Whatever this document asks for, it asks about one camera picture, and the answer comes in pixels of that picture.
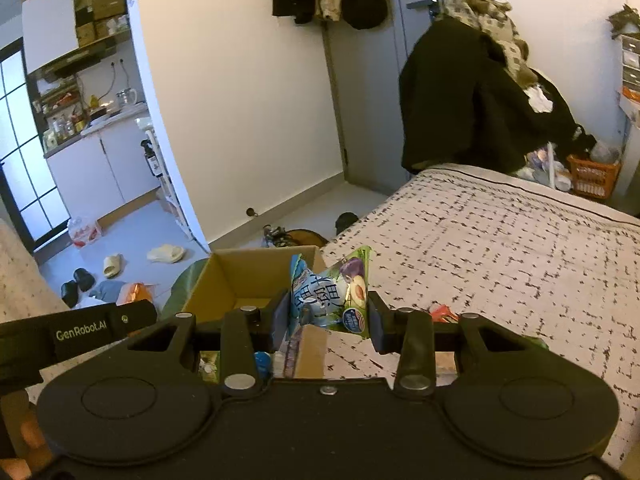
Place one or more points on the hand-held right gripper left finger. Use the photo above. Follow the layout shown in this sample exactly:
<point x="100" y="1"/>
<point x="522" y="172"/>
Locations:
<point x="281" y="320"/>

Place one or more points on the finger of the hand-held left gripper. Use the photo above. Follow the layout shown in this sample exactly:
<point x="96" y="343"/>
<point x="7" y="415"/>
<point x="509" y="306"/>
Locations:
<point x="135" y="316"/>

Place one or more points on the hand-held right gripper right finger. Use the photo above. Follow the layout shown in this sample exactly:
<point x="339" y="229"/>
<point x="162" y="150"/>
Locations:
<point x="380" y="322"/>

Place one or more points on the pink clear snack packet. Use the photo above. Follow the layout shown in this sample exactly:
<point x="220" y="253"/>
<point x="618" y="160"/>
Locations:
<point x="291" y="355"/>

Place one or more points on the blue green plum packet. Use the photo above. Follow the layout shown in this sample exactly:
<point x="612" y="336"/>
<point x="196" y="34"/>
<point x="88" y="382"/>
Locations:
<point x="330" y="295"/>

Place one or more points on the red snack packet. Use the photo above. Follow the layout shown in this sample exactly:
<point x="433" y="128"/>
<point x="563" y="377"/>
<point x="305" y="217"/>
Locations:
<point x="444" y="314"/>

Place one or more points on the brown cardboard box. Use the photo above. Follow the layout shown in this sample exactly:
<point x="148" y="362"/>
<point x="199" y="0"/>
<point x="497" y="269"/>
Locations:
<point x="225" y="285"/>

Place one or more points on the orange brown biscuit packet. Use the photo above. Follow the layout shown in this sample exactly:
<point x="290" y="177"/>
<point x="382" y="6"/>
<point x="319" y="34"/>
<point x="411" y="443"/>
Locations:
<point x="446" y="361"/>

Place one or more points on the green white snack packet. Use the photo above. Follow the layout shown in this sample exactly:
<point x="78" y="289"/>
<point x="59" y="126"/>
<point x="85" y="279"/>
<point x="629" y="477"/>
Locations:
<point x="210" y="367"/>

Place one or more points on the grey clothes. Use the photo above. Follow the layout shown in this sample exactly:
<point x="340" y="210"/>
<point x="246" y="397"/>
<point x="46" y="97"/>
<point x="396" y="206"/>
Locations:
<point x="106" y="291"/>

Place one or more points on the black slipper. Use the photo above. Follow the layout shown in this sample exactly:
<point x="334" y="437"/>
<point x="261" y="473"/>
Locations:
<point x="77" y="287"/>

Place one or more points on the yellow slipper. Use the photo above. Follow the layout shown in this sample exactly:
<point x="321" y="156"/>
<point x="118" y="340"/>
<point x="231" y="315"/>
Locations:
<point x="112" y="266"/>

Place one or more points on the cream slipper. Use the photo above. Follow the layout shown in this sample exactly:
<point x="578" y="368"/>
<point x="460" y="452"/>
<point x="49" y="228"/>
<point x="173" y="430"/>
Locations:
<point x="166" y="254"/>

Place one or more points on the dotted cream curtain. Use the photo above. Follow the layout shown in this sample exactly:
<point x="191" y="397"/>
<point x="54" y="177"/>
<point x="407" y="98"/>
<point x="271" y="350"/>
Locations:
<point x="25" y="270"/>

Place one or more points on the grey sneakers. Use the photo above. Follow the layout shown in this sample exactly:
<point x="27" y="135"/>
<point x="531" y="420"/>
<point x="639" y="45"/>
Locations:
<point x="275" y="236"/>

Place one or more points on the brown round mat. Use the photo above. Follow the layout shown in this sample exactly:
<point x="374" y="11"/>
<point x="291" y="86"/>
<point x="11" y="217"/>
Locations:
<point x="305" y="237"/>

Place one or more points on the red white plastic bag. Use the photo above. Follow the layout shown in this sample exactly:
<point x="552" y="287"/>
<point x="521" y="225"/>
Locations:
<point x="85" y="232"/>

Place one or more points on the black shoe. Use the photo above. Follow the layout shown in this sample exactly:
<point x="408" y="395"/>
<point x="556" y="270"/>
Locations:
<point x="346" y="223"/>

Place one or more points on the door stop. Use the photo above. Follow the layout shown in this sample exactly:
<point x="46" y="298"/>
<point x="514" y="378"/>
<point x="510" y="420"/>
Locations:
<point x="250" y="211"/>

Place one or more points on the white shelf rack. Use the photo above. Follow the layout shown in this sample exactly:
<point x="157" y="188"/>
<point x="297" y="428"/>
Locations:
<point x="165" y="180"/>

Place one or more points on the white kitchen cabinet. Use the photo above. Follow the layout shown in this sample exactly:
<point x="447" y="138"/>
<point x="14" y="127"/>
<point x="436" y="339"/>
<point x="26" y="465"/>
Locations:
<point x="100" y="170"/>

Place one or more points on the black framed glass door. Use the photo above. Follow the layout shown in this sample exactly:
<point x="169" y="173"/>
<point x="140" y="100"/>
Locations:
<point x="27" y="160"/>

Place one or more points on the glass pitcher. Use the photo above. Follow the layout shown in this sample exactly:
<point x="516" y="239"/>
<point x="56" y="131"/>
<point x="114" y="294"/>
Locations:
<point x="126" y="98"/>

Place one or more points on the black coat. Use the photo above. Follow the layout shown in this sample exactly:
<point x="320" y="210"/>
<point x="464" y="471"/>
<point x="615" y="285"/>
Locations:
<point x="465" y="110"/>

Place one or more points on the grey door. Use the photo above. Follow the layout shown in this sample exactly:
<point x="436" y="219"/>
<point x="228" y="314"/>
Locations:
<point x="375" y="85"/>

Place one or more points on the orange plastic basket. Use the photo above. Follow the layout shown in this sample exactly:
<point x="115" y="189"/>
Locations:
<point x="592" y="177"/>

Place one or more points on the range hood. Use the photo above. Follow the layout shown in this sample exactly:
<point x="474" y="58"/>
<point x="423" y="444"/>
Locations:
<point x="65" y="62"/>

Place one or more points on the white cabinet door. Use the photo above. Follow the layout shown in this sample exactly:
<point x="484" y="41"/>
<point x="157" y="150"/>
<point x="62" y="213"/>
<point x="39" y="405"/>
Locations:
<point x="50" y="27"/>

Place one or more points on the checkered beige scarf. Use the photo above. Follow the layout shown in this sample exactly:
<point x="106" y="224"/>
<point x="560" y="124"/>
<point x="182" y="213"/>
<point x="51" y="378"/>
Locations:
<point x="500" y="25"/>

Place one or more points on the grey drawer organizer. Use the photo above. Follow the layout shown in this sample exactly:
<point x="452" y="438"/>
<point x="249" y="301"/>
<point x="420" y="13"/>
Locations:
<point x="631" y="60"/>

